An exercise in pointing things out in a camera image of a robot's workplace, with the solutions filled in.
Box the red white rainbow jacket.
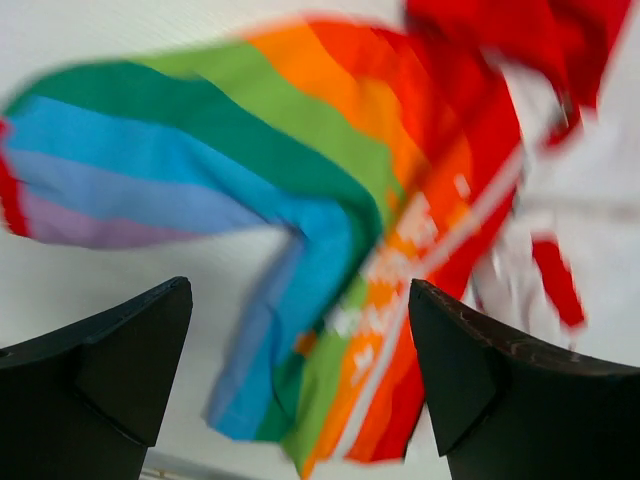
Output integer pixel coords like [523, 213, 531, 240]
[1, 1, 631, 478]

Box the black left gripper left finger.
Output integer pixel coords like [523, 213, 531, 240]
[1, 277, 193, 479]

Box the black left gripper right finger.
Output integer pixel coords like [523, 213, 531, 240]
[409, 280, 639, 480]

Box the aluminium table edge rail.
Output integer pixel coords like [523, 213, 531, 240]
[143, 449, 278, 479]

